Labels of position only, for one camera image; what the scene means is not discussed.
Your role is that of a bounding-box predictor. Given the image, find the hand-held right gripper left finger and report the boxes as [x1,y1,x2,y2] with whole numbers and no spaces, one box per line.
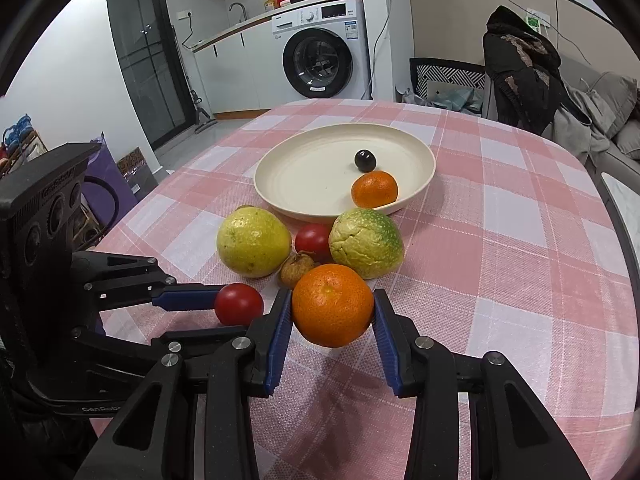
[75,287,294,480]

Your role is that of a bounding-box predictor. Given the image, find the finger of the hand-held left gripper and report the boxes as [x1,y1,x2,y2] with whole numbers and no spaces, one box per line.
[72,324,251,382]
[72,251,224,314]

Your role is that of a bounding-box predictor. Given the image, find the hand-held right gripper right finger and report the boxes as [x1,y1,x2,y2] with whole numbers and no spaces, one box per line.
[372,287,593,480]

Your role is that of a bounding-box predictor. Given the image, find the red tomato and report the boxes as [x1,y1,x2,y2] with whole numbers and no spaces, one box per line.
[214,283,265,326]
[294,224,331,263]

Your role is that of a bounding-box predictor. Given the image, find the large orange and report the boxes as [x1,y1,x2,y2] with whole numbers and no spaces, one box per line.
[291,263,376,348]

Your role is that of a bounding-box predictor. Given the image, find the brown wrinkled fruit with stem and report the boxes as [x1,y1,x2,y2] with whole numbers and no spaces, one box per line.
[279,252,317,290]

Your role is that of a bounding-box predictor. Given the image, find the smooth yellow-green guava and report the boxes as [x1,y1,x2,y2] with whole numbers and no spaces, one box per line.
[216,205,292,279]

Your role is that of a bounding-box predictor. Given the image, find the wrinkled green guava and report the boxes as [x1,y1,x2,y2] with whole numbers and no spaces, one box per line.
[328,208,405,280]

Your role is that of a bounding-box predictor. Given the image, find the cream round plate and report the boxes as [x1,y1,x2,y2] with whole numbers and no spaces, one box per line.
[253,123,437,221]

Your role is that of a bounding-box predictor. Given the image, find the purple bag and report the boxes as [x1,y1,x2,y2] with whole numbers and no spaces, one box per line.
[80,132,138,241]

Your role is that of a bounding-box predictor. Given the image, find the blue shoes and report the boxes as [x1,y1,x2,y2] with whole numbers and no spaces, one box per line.
[2,115,36,148]

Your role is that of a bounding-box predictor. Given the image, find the brown patterned box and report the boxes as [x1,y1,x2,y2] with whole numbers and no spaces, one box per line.
[117,147,161,193]

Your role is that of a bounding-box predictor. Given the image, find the pink checked tablecloth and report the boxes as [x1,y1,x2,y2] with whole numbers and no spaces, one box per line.
[85,99,631,480]

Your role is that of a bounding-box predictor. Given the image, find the small orange tangerine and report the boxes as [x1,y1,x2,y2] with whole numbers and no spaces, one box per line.
[351,170,399,209]

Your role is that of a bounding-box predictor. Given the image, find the stick vacuum cleaner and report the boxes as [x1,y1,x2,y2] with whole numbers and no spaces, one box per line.
[172,25,217,133]

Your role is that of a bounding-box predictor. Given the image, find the dark glass door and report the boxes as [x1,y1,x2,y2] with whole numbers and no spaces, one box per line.
[106,0,196,151]

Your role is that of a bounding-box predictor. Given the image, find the white counter cabinet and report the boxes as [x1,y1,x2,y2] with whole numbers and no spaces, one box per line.
[192,12,291,116]

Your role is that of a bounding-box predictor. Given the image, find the teal cloth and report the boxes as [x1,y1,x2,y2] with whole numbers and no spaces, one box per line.
[400,85,486,117]

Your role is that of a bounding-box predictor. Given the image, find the black white patterned basket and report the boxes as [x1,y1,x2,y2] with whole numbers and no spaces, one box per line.
[409,57,488,111]

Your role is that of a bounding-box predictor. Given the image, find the white washing machine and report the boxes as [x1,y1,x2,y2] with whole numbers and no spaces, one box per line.
[270,0,372,101]

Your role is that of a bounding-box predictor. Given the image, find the grey sofa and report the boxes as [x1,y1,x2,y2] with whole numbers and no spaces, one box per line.
[550,55,640,186]

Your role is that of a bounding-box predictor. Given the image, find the black jacket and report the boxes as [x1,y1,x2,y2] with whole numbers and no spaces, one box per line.
[482,5,568,136]

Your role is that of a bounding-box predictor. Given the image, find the grey cushion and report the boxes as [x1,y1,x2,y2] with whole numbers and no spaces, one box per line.
[585,71,640,136]

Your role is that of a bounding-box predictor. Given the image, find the black wall cable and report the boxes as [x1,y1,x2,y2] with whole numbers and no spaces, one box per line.
[370,0,392,98]

